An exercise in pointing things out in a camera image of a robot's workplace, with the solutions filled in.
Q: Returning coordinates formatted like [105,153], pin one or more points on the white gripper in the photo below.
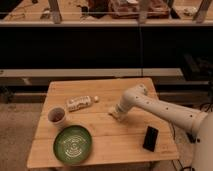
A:
[124,106]

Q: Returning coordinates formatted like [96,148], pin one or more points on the white sponge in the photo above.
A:
[117,113]

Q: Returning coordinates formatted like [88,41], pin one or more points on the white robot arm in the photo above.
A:
[196,122]

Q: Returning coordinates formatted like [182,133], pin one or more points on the black phone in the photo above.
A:
[150,138]

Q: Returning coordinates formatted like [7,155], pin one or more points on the long wooden bench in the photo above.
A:
[42,77]

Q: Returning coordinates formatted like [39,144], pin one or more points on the wooden table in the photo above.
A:
[113,142]

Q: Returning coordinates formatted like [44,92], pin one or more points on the green plate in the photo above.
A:
[73,145]

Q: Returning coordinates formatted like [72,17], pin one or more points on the paper cup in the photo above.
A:
[57,117]

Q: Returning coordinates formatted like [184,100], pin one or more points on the brown tray on shelf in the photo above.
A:
[131,8]

